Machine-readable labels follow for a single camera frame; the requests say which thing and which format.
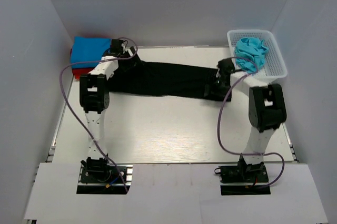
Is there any folded blue t shirt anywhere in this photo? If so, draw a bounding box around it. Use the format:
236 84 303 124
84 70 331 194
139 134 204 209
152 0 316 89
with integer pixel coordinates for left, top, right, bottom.
72 36 111 69

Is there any white plastic basket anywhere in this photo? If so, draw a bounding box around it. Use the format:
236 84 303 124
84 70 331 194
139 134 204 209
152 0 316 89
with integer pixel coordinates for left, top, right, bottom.
227 29 288 83

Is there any crumpled light blue t shirt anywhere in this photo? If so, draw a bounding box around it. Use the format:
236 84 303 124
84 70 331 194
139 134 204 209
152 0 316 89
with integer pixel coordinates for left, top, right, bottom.
234 37 269 74

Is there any folded red t shirt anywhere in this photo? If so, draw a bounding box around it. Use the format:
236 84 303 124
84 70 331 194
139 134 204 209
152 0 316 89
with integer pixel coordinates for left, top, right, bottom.
70 49 76 76

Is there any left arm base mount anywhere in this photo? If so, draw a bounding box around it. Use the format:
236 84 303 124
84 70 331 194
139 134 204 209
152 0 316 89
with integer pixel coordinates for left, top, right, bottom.
76 157 133 195

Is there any black t shirt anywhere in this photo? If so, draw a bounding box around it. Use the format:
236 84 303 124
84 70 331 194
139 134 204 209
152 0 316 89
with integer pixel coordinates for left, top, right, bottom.
108 61 225 101

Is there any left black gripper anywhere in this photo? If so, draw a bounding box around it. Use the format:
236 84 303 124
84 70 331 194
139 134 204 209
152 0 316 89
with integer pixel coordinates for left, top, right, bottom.
120 46 144 75

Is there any folded orange t shirt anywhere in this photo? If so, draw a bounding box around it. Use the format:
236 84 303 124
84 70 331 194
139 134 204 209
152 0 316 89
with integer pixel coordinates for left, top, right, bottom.
72 68 92 80

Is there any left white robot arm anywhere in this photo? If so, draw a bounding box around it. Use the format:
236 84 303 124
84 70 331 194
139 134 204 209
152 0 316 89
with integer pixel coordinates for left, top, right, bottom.
80 37 141 159

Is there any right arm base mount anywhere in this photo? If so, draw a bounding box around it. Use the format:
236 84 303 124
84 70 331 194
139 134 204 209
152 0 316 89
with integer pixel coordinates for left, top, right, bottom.
214 158 271 196

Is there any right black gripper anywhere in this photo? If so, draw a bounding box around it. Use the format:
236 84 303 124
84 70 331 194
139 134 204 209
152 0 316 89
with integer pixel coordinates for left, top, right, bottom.
203 74 231 100

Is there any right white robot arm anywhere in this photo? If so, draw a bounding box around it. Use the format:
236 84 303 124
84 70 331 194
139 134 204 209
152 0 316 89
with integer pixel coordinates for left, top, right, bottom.
204 57 287 181

